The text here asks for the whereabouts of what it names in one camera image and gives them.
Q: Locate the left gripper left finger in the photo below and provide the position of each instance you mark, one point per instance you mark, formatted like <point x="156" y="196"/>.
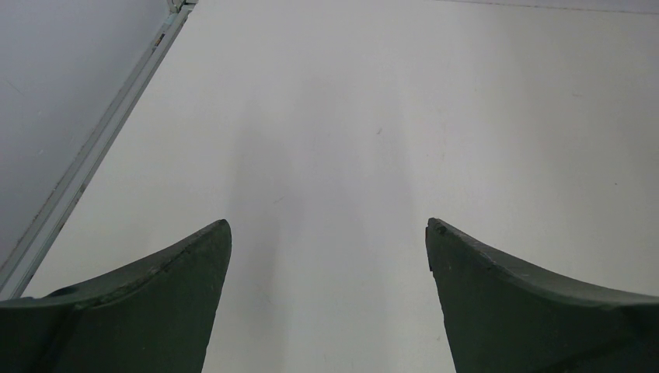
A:
<point x="155" y="314"/>

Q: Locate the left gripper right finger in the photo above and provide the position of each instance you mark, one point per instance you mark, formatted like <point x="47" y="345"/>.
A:
<point x="504" y="314"/>

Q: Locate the left aluminium frame rail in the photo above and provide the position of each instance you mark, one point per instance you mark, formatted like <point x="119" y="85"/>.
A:
<point x="71" y="73"/>

